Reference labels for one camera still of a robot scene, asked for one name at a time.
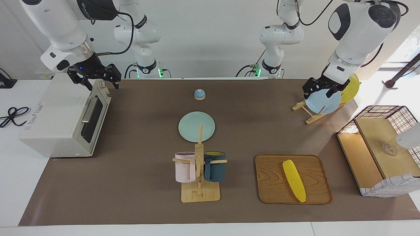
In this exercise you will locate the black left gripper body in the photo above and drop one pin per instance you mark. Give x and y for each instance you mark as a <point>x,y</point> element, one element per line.
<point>323,84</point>

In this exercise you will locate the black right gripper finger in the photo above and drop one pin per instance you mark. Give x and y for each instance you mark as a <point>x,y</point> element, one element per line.
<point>88,82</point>
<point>115,83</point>

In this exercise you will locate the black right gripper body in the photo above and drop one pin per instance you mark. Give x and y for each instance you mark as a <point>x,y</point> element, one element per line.
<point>93,67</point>

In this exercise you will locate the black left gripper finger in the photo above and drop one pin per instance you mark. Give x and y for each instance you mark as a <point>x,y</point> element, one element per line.
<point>306,94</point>
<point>329,93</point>

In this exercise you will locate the glass oven door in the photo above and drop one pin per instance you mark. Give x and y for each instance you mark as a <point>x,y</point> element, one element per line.
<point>95,127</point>

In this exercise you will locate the mint green plate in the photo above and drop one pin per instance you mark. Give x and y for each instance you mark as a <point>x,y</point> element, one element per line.
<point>190,126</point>

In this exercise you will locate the yellow corn cob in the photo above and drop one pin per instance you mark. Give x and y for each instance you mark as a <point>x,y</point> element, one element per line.
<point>294,180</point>

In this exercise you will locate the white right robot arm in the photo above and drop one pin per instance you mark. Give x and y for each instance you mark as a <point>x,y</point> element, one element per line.
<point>59,29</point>

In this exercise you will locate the white toaster oven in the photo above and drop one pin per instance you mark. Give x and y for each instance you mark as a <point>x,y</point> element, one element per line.
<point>52,121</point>

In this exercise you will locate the light blue plate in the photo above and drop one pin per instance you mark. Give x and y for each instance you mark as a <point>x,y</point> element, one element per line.
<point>316,101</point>

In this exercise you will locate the wooden plate rack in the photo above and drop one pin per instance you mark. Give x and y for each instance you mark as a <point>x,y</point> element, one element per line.
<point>299,105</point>

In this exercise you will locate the yellow plate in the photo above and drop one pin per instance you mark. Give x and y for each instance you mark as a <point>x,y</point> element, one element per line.
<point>352,88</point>

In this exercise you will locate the white power strip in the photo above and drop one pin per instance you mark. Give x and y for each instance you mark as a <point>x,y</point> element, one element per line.
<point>44,75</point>

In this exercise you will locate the black stand pole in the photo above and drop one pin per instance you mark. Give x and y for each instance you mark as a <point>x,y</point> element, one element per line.
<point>390,84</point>

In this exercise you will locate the black desk clamp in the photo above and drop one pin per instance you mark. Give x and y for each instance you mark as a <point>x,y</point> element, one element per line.
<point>6,83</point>

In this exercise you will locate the small clear glass dish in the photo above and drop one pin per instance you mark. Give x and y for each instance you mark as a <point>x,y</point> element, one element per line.
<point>390,149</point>

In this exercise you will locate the small blue call bell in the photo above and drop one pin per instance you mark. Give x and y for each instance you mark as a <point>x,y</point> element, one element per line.
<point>199,95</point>

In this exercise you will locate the white cylinder object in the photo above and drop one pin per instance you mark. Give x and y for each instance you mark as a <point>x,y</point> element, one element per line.
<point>409,137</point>

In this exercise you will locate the brown wooden tray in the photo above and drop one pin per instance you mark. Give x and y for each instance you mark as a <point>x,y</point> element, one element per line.
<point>272,183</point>

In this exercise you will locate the brown table mat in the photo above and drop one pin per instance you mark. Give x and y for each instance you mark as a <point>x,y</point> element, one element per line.
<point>131,183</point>

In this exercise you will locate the pink mug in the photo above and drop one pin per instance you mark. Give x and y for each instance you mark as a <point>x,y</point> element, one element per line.
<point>183,168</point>

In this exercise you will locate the dark blue mug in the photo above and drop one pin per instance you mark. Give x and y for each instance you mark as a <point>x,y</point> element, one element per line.
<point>216,170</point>

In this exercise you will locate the wooden mug tree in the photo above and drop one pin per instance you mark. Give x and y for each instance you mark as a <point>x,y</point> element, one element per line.
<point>200,195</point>

